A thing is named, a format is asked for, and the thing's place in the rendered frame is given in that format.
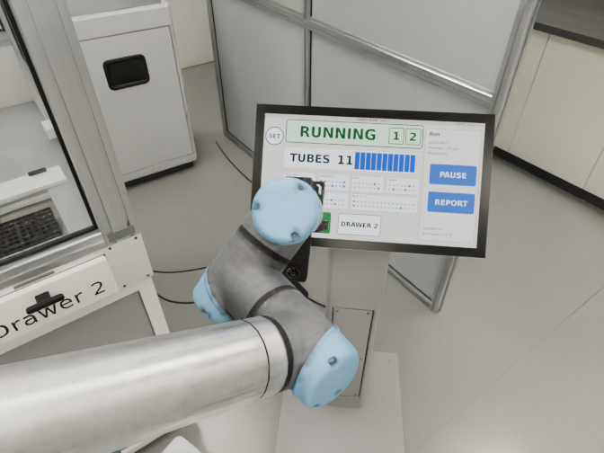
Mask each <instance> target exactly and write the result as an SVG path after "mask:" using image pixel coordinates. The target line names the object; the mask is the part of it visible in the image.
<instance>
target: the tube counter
mask: <svg viewBox="0 0 604 453"><path fill-rule="evenodd" d="M335 170H349V171H366V172H382V173H414V174H421V170H422V154H409V153H392V152H374V151H357V150H339V149H337V151H336V165H335Z"/></svg>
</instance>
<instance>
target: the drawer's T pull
mask: <svg viewBox="0 0 604 453"><path fill-rule="evenodd" d="M64 298H65V296H64V294H62V293H60V294H57V295H56V296H53V297H52V296H51V295H50V294H49V292H48V291H46V292H43V293H41V294H39V295H37V296H35V299H36V302H37V304H35V305H32V306H29V307H27V308H26V310H25V311H26V313H27V314H28V315H31V314H33V313H35V312H37V311H40V310H41V309H43V308H45V307H48V306H51V305H54V304H56V303H57V302H59V301H62V300H63V299H64Z"/></svg>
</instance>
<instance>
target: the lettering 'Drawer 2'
mask: <svg viewBox="0 0 604 453"><path fill-rule="evenodd" d="M97 283H99V284H100V287H99V288H98V290H97V291H96V293H95V296H96V295H98V294H100V293H102V292H104V291H105V290H103V291H101V292H99V290H100V288H101V287H102V283H101V282H100V281H98V282H95V283H94V284H97ZM94 284H92V285H91V286H93V285H94ZM98 292H99V293H98ZM65 300H69V302H67V303H65V304H63V305H62V303H63V302H64V301H65ZM70 302H72V300H71V299H70V298H66V299H64V300H62V301H61V302H60V306H61V307H62V308H69V307H71V306H73V304H72V305H71V306H67V307H64V305H66V304H68V303H70ZM53 309H54V312H53V311H52V310H51V309H49V308H48V307H46V308H45V312H46V315H44V314H43V313H41V311H38V313H40V314H41V315H43V316H44V317H45V318H46V317H48V311H50V312H51V313H52V314H53V315H54V314H56V305H55V304H54V305H53ZM29 316H32V318H30V319H28V320H27V321H25V324H26V325H31V324H34V323H35V322H38V320H37V318H36V317H35V316H34V315H27V316H25V317H24V318H23V320H24V319H25V318H27V317H29ZM31 319H34V321H33V323H31V324H28V323H27V322H28V321H30V320H31ZM19 321H20V320H17V321H15V322H14V323H11V324H12V326H13V328H14V329H15V330H16V331H18V328H17V327H16V326H15V324H16V323H17V322H19ZM0 327H3V328H4V329H5V330H6V333H5V334H4V335H3V336H1V337H0V338H3V337H5V336H6V335H7V334H8V333H9V329H8V327H7V326H5V325H0Z"/></svg>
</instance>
